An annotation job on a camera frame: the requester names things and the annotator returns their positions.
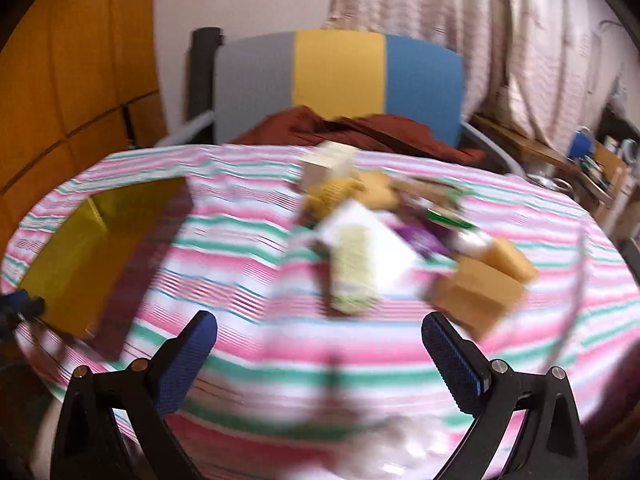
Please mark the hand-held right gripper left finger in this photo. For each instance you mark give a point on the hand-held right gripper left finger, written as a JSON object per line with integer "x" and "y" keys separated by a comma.
{"x": 186, "y": 360}

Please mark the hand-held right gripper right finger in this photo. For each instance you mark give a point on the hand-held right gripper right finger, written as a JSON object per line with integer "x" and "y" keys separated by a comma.
{"x": 452, "y": 357}

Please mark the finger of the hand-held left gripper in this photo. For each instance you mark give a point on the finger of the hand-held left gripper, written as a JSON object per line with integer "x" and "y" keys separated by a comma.
{"x": 21, "y": 304}

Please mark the round gold tray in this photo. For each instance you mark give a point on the round gold tray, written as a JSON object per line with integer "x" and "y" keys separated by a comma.
{"x": 75, "y": 265}

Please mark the green-edged cracker packet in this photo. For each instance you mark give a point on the green-edged cracker packet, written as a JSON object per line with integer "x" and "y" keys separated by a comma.
{"x": 352, "y": 270}

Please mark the brown striped snack packet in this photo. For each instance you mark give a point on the brown striped snack packet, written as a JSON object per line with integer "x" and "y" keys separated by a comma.
{"x": 425, "y": 191}

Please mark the brown cardboard box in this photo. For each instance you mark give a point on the brown cardboard box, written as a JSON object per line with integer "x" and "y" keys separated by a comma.
{"x": 475, "y": 292}

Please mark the striped pink green tablecloth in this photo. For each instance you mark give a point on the striped pink green tablecloth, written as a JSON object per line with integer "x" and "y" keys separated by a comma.
{"x": 240, "y": 270}

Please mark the yellow sponge block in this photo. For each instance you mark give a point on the yellow sponge block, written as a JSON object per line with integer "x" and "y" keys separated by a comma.
{"x": 511, "y": 258}

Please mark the purple packet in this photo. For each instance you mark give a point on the purple packet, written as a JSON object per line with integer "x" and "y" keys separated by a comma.
{"x": 425, "y": 241}

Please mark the white flat box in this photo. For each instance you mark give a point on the white flat box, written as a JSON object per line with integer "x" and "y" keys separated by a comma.
{"x": 385, "y": 255}

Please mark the green packet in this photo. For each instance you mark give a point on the green packet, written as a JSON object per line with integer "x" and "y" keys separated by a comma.
{"x": 447, "y": 216}

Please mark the tan biscuit piece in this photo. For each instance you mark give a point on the tan biscuit piece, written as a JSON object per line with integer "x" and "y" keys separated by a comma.
{"x": 376, "y": 189}

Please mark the wooden wardrobe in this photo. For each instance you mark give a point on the wooden wardrobe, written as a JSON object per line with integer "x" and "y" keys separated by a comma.
{"x": 65, "y": 85}

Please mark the wooden desk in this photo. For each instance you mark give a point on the wooden desk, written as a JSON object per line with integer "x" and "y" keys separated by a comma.
{"x": 540, "y": 150}

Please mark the cream box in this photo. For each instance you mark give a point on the cream box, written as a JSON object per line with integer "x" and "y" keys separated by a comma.
{"x": 325, "y": 165}

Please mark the dark red jacket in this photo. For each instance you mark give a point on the dark red jacket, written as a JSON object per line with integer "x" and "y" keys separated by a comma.
{"x": 395, "y": 132}

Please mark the blue round container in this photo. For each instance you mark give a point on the blue round container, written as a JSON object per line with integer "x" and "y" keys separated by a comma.
{"x": 580, "y": 144}

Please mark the grey yellow blue chair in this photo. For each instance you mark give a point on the grey yellow blue chair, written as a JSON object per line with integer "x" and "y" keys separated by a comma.
{"x": 340, "y": 75}

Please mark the patterned beige curtain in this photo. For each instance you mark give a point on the patterned beige curtain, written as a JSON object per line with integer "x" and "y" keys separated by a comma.
{"x": 475, "y": 35}

